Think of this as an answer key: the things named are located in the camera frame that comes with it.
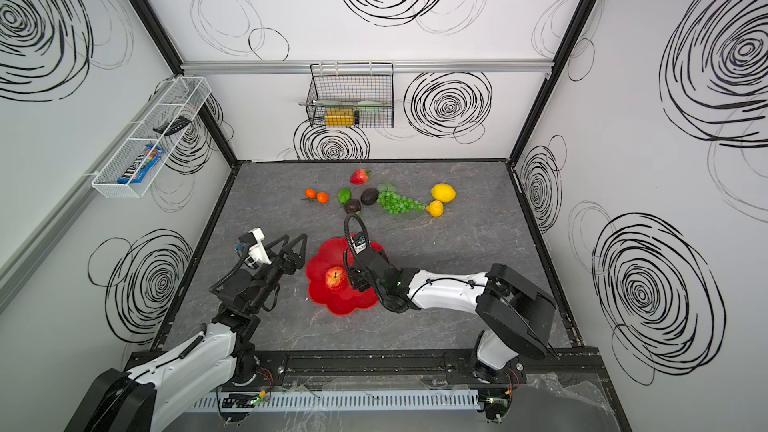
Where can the white slotted cable duct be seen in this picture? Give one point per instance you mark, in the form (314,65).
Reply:
(341,401)

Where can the small yellow pear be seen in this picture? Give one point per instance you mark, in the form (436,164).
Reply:
(435,208)

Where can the black remote control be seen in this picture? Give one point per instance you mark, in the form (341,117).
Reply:
(172,127)

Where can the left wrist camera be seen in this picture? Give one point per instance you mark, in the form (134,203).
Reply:
(252,249)

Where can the dark avocado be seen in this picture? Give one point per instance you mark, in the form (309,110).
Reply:
(369,196)

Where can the aluminium wall rail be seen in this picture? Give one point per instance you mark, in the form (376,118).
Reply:
(33,251)
(292,67)

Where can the blue candy packet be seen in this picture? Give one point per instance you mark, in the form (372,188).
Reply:
(142,164)

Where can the aluminium wall rail back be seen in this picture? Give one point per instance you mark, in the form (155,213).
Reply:
(292,67)

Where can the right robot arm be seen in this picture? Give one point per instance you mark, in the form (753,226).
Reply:
(518,314)

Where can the yellow sponge in basket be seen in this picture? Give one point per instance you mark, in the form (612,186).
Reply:
(340,117)

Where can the green grape bunch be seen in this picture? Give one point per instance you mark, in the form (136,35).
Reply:
(394,203)

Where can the red apple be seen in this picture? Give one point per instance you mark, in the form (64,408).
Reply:
(336,278)

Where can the green lime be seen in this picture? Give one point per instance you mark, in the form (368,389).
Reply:
(344,196)

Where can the red flower-shaped fruit bowl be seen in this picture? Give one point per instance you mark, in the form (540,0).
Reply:
(332,253)

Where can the red strawberry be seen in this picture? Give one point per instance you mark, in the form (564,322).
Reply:
(360,176)

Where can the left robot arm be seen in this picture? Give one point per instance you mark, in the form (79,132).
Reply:
(150,396)

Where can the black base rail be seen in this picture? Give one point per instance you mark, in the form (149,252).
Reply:
(434,367)

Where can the large yellow lemon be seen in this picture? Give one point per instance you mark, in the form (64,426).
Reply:
(443,193)

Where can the dark purple mangosteen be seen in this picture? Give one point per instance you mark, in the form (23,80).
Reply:
(353,206)

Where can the white wire wall shelf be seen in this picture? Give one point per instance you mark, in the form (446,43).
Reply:
(186,97)

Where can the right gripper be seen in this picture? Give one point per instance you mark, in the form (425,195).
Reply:
(362,261)

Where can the black wire wall basket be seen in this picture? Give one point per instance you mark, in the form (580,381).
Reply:
(370,95)

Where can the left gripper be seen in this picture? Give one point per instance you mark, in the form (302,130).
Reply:
(279,258)

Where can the aluminium wall rail left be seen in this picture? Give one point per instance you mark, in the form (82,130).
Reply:
(33,251)

